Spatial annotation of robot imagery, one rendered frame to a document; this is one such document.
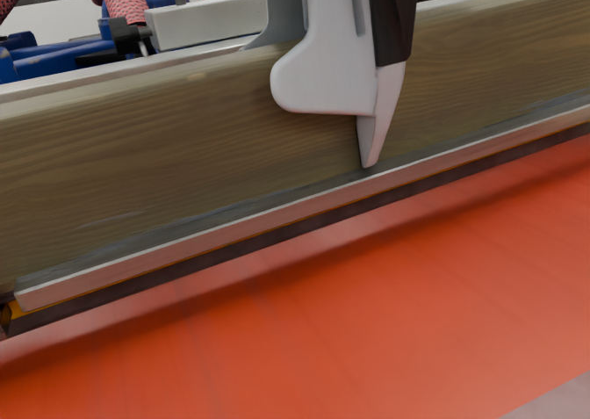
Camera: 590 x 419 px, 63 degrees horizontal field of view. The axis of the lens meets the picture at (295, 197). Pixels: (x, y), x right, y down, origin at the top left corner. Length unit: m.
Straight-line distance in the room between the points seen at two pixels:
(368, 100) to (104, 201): 0.12
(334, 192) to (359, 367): 0.08
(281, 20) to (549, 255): 0.17
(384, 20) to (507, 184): 0.16
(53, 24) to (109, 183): 4.14
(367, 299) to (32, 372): 0.15
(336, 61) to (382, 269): 0.10
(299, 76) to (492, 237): 0.13
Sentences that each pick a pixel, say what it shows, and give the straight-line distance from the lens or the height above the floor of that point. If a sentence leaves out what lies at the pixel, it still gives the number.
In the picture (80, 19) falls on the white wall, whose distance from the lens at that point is 4.34.
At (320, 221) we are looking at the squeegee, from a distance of 0.26.
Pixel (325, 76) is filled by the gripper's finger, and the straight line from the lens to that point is 0.21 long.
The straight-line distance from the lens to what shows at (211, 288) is 0.25.
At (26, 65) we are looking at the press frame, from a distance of 0.90.
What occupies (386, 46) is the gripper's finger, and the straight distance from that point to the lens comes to 0.21.
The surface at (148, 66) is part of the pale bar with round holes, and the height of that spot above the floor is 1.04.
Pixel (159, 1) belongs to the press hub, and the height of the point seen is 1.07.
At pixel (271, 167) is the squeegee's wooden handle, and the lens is 0.23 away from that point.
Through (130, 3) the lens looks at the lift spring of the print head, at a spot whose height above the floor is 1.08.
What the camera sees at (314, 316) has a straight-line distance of 0.22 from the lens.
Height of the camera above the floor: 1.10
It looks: 25 degrees down
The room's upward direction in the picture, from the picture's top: 9 degrees counter-clockwise
